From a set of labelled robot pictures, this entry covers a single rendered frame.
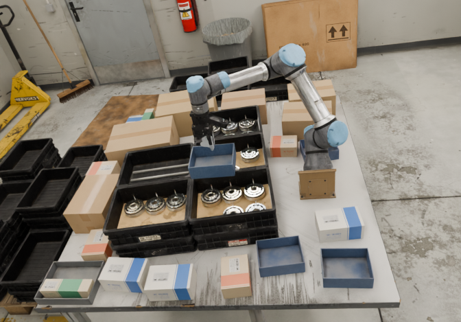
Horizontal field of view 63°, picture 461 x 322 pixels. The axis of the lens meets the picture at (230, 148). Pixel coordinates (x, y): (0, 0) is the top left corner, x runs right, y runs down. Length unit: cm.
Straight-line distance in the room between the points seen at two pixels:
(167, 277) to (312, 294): 62
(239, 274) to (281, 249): 26
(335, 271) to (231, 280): 45
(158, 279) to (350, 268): 83
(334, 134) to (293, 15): 290
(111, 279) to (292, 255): 82
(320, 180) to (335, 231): 29
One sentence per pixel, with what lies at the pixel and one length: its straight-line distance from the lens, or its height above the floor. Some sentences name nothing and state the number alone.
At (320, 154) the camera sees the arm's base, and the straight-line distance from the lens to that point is 195.
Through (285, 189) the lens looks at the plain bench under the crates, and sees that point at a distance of 210.
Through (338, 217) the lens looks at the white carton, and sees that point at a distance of 184.
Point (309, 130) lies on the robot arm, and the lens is 196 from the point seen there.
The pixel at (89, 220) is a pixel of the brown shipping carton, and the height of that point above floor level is 81.
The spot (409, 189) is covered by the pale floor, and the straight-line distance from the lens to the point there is 317.
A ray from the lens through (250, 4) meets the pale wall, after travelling 470.
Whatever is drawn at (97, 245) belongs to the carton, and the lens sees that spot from 203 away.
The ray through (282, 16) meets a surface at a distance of 457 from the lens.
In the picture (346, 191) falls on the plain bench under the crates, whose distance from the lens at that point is 209.
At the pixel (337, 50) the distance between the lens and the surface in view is 469.
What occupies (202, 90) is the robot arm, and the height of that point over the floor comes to 142.
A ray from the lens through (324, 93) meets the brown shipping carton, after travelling 258.
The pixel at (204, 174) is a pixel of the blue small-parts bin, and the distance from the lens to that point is 169.
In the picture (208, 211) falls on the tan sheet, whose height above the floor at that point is 83.
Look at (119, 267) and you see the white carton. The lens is 187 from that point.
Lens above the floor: 218
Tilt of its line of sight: 37 degrees down
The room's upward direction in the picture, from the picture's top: 11 degrees counter-clockwise
